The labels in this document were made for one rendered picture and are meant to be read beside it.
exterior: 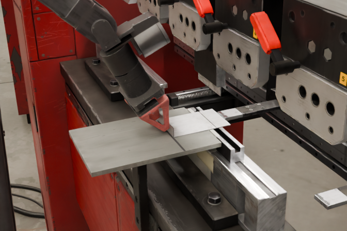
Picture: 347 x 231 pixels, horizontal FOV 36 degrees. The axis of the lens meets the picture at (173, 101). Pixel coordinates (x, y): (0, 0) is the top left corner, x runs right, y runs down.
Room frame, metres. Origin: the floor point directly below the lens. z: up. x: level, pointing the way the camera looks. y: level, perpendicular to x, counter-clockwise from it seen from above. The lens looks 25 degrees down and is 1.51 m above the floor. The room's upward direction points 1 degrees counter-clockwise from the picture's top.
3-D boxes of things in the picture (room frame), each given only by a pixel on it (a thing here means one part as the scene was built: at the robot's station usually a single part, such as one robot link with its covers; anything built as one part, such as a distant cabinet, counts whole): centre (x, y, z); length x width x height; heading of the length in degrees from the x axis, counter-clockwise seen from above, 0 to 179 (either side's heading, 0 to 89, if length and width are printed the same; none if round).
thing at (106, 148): (0.94, 0.06, 1.00); 0.26 x 0.18 x 0.01; 113
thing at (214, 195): (0.85, -0.07, 0.91); 0.03 x 0.03 x 0.02
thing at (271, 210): (0.95, -0.10, 0.92); 0.39 x 0.06 x 0.10; 23
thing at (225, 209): (0.94, -0.04, 0.89); 0.30 x 0.05 x 0.03; 23
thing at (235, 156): (0.98, -0.08, 0.99); 0.20 x 0.03 x 0.03; 23
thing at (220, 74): (1.00, -0.07, 1.13); 0.10 x 0.02 x 0.10; 23
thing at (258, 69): (0.84, -0.14, 1.26); 0.15 x 0.09 x 0.17; 23
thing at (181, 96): (1.56, -0.25, 0.81); 0.64 x 0.08 x 0.14; 113
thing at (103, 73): (1.53, 0.21, 0.89); 0.30 x 0.05 x 0.03; 23
